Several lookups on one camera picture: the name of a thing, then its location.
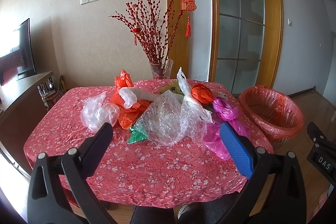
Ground green plastic bag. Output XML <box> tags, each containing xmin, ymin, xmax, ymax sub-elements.
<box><xmin>127</xmin><ymin>122</ymin><xmax>148</xmax><ymax>144</ymax></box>

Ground large orange plastic bag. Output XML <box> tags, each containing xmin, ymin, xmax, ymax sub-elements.
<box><xmin>110</xmin><ymin>69</ymin><xmax>151</xmax><ymax>130</ymax></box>

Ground clear bubble wrap sheet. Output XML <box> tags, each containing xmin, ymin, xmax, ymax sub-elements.
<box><xmin>139</xmin><ymin>90</ymin><xmax>207</xmax><ymax>146</ymax></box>

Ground magenta plastic bag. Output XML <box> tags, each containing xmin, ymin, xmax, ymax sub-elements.
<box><xmin>202</xmin><ymin>97</ymin><xmax>251</xmax><ymax>160</ymax></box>

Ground white paw print bag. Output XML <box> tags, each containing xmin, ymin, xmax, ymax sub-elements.
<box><xmin>218</xmin><ymin>92</ymin><xmax>228</xmax><ymax>100</ymax></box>

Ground small orange plastic bag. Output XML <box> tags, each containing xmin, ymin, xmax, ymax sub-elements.
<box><xmin>191</xmin><ymin>83</ymin><xmax>214</xmax><ymax>105</ymax></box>

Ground white plastic bag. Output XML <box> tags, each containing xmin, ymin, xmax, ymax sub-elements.
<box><xmin>177</xmin><ymin>67</ymin><xmax>213</xmax><ymax>123</ymax></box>
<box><xmin>118</xmin><ymin>87</ymin><xmax>159</xmax><ymax>109</ymax></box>

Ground red lined trash basket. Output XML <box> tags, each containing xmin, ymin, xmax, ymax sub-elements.
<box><xmin>239</xmin><ymin>85</ymin><xmax>305</xmax><ymax>151</ymax></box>

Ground clear crumpled plastic bag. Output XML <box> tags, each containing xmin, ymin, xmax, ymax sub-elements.
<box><xmin>80</xmin><ymin>92</ymin><xmax>120</xmax><ymax>133</ymax></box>

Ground dark wooden tv cabinet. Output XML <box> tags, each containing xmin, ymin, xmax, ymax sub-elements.
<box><xmin>1</xmin><ymin>71</ymin><xmax>54</xmax><ymax>174</ymax></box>

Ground black television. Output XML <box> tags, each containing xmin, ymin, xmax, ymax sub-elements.
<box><xmin>1</xmin><ymin>18</ymin><xmax>37</xmax><ymax>86</ymax></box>

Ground olive paw print bag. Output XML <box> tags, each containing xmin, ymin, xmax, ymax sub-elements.
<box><xmin>158</xmin><ymin>81</ymin><xmax>183</xmax><ymax>95</ymax></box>

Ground glass vase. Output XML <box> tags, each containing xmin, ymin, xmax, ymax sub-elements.
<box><xmin>150</xmin><ymin>59</ymin><xmax>174</xmax><ymax>80</ymax></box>

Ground wooden glass door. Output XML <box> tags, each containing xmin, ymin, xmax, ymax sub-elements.
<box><xmin>209</xmin><ymin>0</ymin><xmax>283</xmax><ymax>95</ymax></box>

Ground small red lantern ornament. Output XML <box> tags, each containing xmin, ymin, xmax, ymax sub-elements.
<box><xmin>132</xmin><ymin>25</ymin><xmax>141</xmax><ymax>46</ymax></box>

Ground red berry branches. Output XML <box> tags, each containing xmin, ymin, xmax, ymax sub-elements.
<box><xmin>110</xmin><ymin>0</ymin><xmax>183</xmax><ymax>65</ymax></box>

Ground red tassel wall ornament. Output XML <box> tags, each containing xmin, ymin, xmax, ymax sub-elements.
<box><xmin>180</xmin><ymin>0</ymin><xmax>197</xmax><ymax>38</ymax></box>

